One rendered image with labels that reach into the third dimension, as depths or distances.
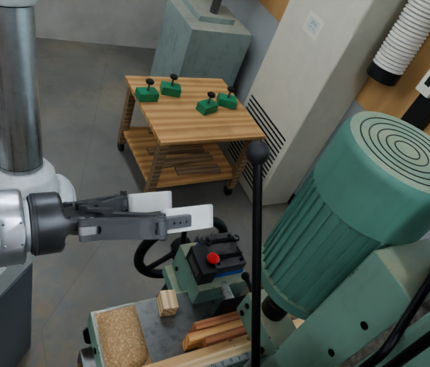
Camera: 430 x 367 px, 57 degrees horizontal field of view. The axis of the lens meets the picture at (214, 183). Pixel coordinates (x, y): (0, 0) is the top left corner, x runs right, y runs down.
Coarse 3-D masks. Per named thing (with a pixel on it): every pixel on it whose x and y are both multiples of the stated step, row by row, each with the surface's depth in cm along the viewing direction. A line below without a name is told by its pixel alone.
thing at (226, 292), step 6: (222, 282) 95; (222, 288) 94; (228, 288) 94; (222, 294) 94; (228, 294) 93; (228, 300) 88; (234, 300) 88; (240, 300) 89; (222, 306) 87; (228, 306) 87; (234, 306) 89; (216, 312) 90; (222, 312) 89; (228, 312) 90
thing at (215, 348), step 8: (296, 320) 96; (304, 320) 97; (240, 336) 89; (216, 344) 86; (240, 344) 88; (192, 352) 83; (200, 352) 83; (208, 352) 84; (168, 360) 80; (176, 360) 81; (184, 360) 81
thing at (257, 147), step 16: (256, 144) 56; (256, 160) 56; (256, 176) 57; (256, 192) 57; (256, 208) 58; (256, 224) 58; (256, 240) 58; (256, 256) 59; (256, 272) 59; (256, 288) 59; (256, 304) 60; (256, 320) 60; (256, 336) 60; (256, 352) 61
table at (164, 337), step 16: (176, 288) 100; (128, 304) 90; (144, 304) 91; (192, 304) 95; (208, 304) 96; (144, 320) 89; (160, 320) 90; (176, 320) 91; (192, 320) 92; (96, 336) 83; (144, 336) 86; (160, 336) 87; (176, 336) 88; (96, 352) 83; (160, 352) 85; (176, 352) 86
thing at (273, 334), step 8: (248, 296) 82; (264, 296) 82; (240, 304) 84; (248, 304) 82; (240, 312) 84; (248, 312) 82; (248, 320) 82; (264, 320) 78; (280, 320) 80; (288, 320) 80; (248, 328) 82; (264, 328) 77; (272, 328) 78; (280, 328) 78; (288, 328) 79; (296, 328) 80; (264, 336) 78; (272, 336) 76; (280, 336) 77; (288, 336) 78; (264, 344) 78; (272, 344) 76; (280, 344) 76; (272, 352) 76; (264, 360) 78
